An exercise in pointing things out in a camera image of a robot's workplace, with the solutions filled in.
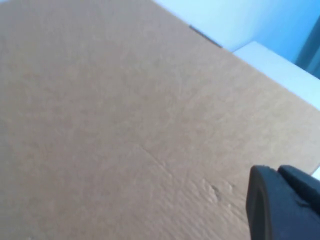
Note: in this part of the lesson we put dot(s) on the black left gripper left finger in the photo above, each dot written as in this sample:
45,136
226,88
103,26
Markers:
270,210

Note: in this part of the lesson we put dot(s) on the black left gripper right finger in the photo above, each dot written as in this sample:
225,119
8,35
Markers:
302,183

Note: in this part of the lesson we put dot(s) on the brown cardboard shoe box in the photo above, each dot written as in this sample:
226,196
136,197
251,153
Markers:
112,125

